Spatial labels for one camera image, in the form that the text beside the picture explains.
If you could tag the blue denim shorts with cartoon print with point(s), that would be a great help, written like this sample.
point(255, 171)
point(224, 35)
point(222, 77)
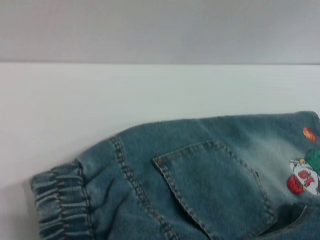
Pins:
point(195, 187)

